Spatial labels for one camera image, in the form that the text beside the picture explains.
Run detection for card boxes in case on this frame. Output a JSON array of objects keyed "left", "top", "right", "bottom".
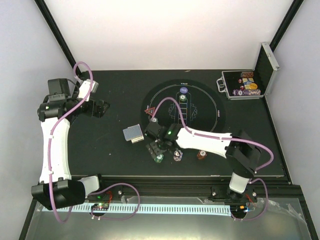
[{"left": 242, "top": 77, "right": 258, "bottom": 90}]

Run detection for purple chips row in case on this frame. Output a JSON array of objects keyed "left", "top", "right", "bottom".
[{"left": 232, "top": 89, "right": 261, "bottom": 96}]

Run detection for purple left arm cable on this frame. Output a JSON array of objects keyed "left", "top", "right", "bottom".
[{"left": 49, "top": 61, "right": 140, "bottom": 224}]

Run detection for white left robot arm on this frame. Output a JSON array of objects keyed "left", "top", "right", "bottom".
[{"left": 31, "top": 99, "right": 110, "bottom": 210}]

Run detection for blue poker chip stack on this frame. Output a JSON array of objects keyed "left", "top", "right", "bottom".
[{"left": 173, "top": 149, "right": 183, "bottom": 162}]

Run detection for black left motor block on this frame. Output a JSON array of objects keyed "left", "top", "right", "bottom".
[{"left": 47, "top": 78, "right": 71, "bottom": 98}]

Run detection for purple blind button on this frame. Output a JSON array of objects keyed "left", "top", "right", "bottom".
[{"left": 179, "top": 86, "right": 188, "bottom": 95}]

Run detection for green poker chip stack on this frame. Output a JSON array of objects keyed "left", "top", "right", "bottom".
[{"left": 154, "top": 153, "right": 164, "bottom": 163}]

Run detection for round black poker mat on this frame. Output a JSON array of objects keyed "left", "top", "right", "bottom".
[{"left": 140, "top": 79, "right": 227, "bottom": 152}]

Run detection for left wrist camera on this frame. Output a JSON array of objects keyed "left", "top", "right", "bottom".
[{"left": 77, "top": 79, "right": 99, "bottom": 102}]

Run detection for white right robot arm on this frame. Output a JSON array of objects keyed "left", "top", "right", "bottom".
[{"left": 144, "top": 122, "right": 261, "bottom": 202}]

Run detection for white slotted cable duct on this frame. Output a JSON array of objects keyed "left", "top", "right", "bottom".
[{"left": 42, "top": 201, "right": 232, "bottom": 216}]

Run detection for red poker chip stack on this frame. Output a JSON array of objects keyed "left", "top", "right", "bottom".
[{"left": 197, "top": 150, "right": 208, "bottom": 160}]

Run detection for red triangle marker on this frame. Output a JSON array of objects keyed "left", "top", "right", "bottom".
[{"left": 144, "top": 107, "right": 156, "bottom": 117}]

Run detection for black aluminium rail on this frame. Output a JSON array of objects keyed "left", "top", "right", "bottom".
[{"left": 99, "top": 176, "right": 305, "bottom": 201}]

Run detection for brown chips row in case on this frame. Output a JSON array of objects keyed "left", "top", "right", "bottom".
[{"left": 240, "top": 71, "right": 254, "bottom": 78}]

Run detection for aluminium poker case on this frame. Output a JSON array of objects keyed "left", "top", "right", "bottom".
[{"left": 216, "top": 42, "right": 280, "bottom": 100}]

